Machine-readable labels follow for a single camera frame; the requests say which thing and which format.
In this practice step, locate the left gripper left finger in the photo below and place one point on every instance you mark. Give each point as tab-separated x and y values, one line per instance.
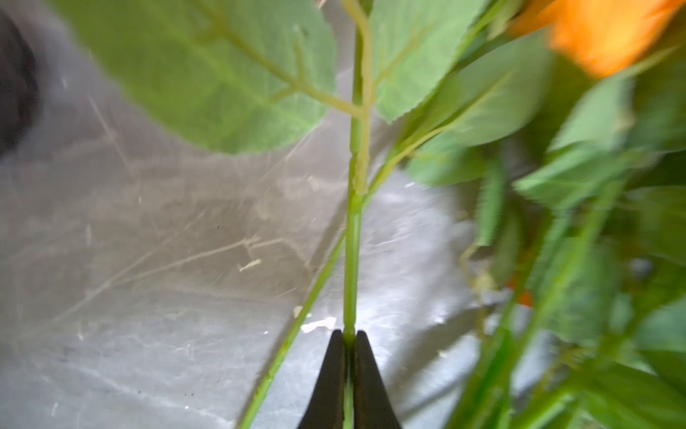
326	406

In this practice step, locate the purple ribbed glass vase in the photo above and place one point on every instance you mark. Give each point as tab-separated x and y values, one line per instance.
19	85

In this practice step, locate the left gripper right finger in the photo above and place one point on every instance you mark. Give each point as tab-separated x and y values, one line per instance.
372	408

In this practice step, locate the small orange flower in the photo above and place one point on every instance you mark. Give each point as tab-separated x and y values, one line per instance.
602	37

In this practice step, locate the cream rose single stem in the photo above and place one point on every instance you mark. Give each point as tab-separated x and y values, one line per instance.
253	76

